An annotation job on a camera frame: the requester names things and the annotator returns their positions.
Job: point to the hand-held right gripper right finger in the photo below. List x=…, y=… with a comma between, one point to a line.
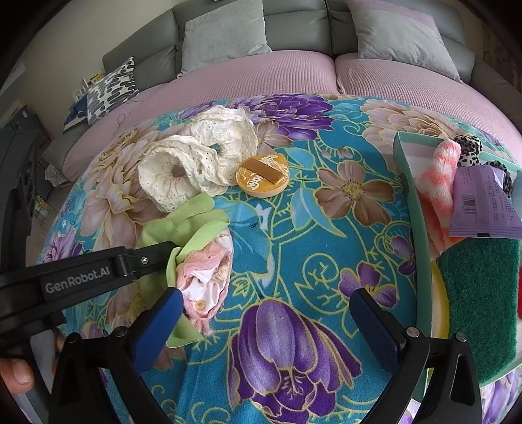
x=375, y=326

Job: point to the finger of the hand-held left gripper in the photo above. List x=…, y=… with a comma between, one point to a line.
x=151, y=256

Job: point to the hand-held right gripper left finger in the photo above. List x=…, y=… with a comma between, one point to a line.
x=159, y=326

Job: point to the pink and white cloth bundle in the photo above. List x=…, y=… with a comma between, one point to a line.
x=204, y=265

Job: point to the green scouring sponge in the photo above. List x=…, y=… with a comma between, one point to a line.
x=477, y=293

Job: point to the teal box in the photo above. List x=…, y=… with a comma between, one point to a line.
x=408, y=163

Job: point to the person's left hand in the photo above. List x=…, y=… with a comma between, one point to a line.
x=16, y=377

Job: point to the green boxes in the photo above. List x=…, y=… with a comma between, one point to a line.
x=43, y=206

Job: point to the cream lace sleeve cover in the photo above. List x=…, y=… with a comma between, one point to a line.
x=163, y=163
x=228, y=130

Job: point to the floral teal blanket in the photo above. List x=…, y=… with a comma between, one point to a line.
x=310, y=244

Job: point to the stack of books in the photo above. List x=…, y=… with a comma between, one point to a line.
x=77, y=112

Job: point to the purple packet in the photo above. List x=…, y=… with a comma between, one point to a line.
x=485, y=204

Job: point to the pink and white fluffy cloth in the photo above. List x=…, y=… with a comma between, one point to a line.
x=442, y=175

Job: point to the black and white patterned pillow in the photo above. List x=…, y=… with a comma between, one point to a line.
x=110, y=89

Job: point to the leopard print scrunchie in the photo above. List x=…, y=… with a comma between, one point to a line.
x=469, y=146

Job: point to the pink sofa cover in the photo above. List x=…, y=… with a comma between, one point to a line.
x=265, y=73

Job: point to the grey sofa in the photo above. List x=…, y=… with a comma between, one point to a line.
x=306, y=24

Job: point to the grey and pink pillow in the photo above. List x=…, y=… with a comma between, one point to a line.
x=399, y=36

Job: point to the beige patterned curtain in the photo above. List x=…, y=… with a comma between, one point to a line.
x=495, y=49

